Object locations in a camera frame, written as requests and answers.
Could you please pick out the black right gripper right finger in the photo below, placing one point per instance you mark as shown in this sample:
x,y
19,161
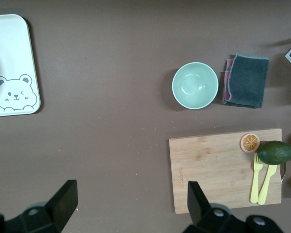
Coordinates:
x,y
198,206

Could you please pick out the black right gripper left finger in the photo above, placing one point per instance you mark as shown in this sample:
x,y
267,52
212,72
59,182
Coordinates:
x,y
65,201

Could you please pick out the wooden cutting board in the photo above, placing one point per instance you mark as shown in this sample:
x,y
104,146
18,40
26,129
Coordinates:
x,y
208,170

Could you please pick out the yellow plastic fork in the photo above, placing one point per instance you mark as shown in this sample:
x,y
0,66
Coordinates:
x,y
255,179

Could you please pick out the yellow plastic knife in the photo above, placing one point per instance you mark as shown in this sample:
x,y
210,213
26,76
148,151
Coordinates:
x,y
265,187

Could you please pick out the orange slice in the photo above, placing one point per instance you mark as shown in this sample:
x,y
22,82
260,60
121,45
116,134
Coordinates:
x,y
249,143

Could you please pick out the small metal tool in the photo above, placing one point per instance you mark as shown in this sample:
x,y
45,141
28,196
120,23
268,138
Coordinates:
x,y
283,174

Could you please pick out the green avocado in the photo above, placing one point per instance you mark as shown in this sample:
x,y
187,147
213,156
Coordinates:
x,y
275,152

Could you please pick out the pale green bowl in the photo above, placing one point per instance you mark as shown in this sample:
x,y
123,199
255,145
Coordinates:
x,y
195,85

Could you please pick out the grey and pink folded cloth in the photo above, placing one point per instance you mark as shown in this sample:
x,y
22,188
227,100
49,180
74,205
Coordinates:
x,y
248,80

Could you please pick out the cream tray with bear print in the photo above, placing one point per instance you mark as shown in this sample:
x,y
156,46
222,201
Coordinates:
x,y
14,48

